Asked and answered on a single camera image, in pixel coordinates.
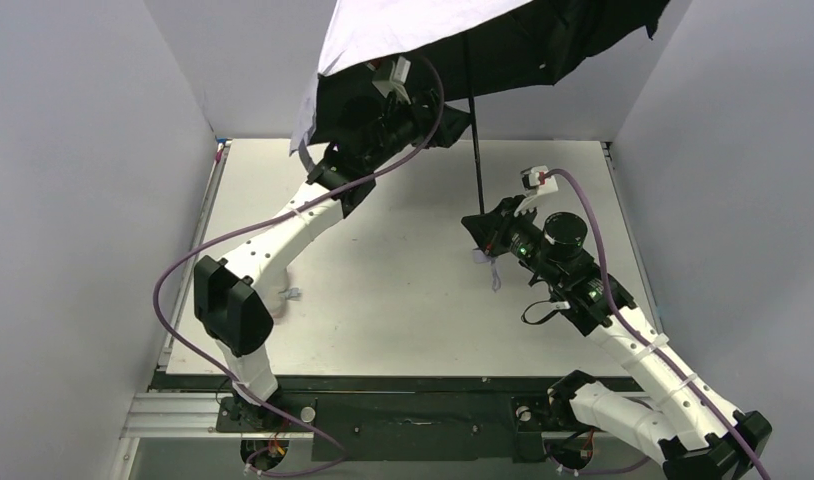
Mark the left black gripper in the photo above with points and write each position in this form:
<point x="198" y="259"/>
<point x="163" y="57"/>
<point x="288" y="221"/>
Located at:
<point x="437" y="121"/>

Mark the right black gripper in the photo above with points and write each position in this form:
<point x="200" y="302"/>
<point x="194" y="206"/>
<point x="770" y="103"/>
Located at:
<point x="489" y="232"/>

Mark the lavender folding umbrella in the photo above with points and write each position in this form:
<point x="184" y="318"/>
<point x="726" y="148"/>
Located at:
<point x="461" y="49"/>

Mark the pink umbrella case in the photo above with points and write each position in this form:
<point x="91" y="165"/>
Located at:
<point x="280" y="294"/>

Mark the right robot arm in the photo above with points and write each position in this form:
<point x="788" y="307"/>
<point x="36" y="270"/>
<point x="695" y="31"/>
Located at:
<point x="690" y="431"/>

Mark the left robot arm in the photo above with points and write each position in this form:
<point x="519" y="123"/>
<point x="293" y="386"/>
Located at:
<point x="230" y="292"/>

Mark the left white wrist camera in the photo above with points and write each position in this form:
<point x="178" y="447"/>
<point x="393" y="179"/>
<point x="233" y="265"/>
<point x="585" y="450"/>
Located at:
<point x="390" y="79"/>

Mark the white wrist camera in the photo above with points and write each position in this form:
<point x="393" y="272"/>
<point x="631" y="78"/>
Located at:
<point x="538" y="184"/>
<point x="390" y="79"/>

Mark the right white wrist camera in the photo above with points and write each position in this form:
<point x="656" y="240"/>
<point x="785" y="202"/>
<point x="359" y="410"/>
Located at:
<point x="538" y="184"/>

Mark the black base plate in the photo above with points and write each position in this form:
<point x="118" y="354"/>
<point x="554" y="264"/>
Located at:
<point x="535" y="432"/>

